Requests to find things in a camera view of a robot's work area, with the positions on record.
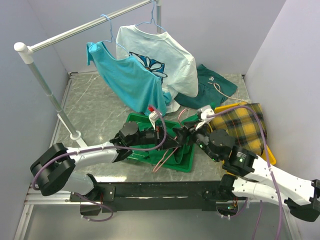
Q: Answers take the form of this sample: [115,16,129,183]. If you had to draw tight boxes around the blue wire hanger left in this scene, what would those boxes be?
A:
[100,14,130,56]

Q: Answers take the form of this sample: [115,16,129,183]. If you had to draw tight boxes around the metal clothes rack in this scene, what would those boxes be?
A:
[13,0,163,151]

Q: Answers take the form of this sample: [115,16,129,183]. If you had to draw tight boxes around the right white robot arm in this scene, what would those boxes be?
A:
[173,127,320,222]

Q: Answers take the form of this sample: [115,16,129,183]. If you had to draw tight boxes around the green plastic tray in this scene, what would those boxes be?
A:
[126,113,195,173]

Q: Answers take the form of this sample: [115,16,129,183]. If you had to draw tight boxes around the white flower print t shirt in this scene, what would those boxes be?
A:
[116,25,198,113]

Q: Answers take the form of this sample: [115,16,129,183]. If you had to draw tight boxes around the yellow plastic tray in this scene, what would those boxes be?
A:
[214,102,276,165]

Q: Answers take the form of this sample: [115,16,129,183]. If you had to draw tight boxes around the blue wire hanger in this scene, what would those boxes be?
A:
[100,14,130,56]
[135,0,166,35]

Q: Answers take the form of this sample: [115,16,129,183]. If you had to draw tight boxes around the yellow plaid cloth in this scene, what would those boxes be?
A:
[208,107,264,156]

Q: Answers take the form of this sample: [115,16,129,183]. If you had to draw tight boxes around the dark teal shorts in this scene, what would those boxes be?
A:
[174,64,238,109]

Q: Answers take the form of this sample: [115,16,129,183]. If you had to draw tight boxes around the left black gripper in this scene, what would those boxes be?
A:
[128,122,180,151]

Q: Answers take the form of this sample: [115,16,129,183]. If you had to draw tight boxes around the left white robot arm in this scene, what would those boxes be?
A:
[30,121,182,201]

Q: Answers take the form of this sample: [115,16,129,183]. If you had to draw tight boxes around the turquoise t shirt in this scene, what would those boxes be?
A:
[86,41,172,116]

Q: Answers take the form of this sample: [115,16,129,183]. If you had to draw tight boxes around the blue wire hanger right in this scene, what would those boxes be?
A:
[135,0,166,35]

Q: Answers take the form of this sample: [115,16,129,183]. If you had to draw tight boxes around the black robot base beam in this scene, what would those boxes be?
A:
[70,175,244,213]

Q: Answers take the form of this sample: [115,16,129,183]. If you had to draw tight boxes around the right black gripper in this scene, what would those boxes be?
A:
[171,119,220,162]

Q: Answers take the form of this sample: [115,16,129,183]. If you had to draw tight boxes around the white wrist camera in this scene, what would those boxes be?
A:
[195,105,215,131]
[148,105,162,130]

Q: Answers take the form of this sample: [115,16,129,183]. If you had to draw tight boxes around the green t shirt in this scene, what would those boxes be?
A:
[131,108,193,172]

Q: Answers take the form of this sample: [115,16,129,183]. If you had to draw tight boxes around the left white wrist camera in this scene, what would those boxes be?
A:
[148,105,162,130]

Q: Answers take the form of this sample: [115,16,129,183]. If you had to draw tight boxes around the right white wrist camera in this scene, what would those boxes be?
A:
[195,105,215,131]

